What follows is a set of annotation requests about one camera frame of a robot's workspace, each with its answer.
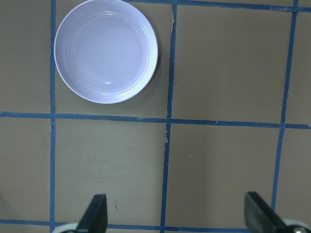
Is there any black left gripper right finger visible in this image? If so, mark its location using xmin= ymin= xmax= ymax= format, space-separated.
xmin=244 ymin=192 xmax=289 ymax=233

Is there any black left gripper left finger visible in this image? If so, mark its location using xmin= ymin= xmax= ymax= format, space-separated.
xmin=76 ymin=194 xmax=107 ymax=233

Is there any lavender round plate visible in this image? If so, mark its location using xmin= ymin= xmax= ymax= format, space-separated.
xmin=54 ymin=0 xmax=158 ymax=104

